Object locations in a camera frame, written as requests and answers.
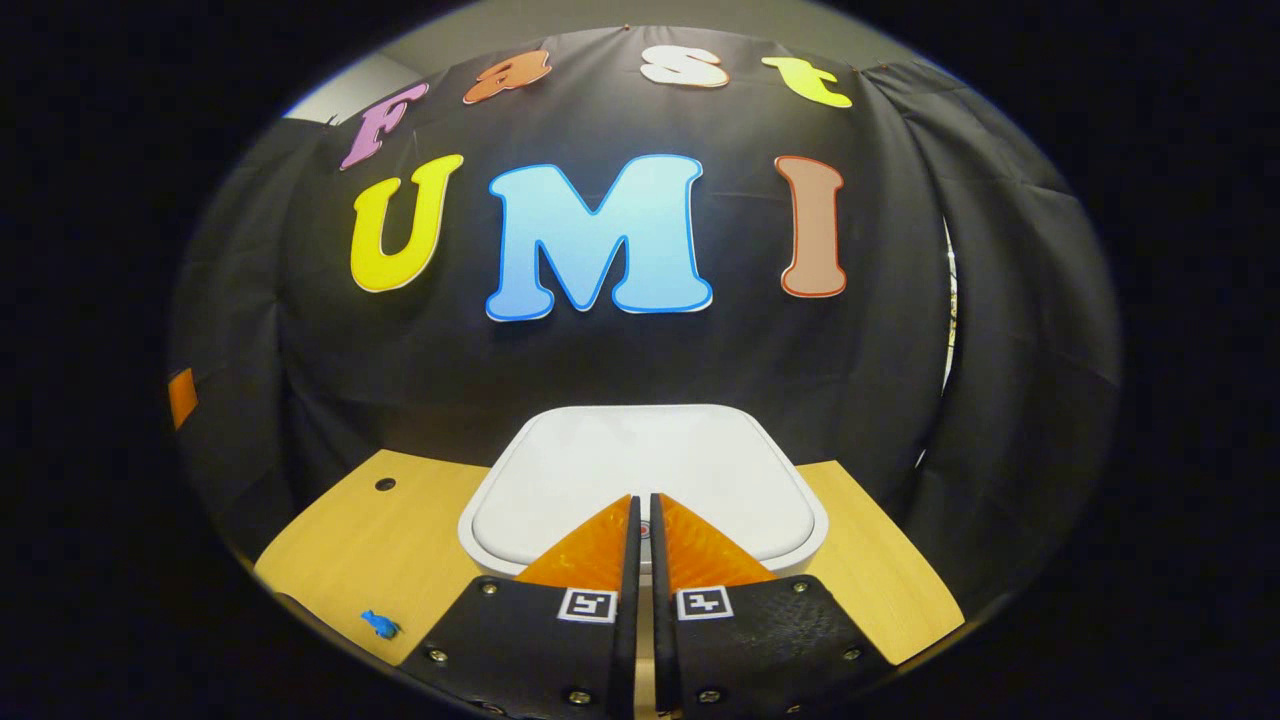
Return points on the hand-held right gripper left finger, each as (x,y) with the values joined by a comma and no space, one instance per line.
(627,640)

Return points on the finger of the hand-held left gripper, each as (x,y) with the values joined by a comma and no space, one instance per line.
(182,398)

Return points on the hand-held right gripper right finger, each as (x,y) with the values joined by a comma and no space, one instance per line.
(662,640)

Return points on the white desktop garbage bin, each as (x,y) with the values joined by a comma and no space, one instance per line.
(640,450)

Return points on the blue paper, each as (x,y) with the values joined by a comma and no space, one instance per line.
(380,625)

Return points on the black backdrop cloth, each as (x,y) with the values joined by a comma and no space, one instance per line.
(700,350)

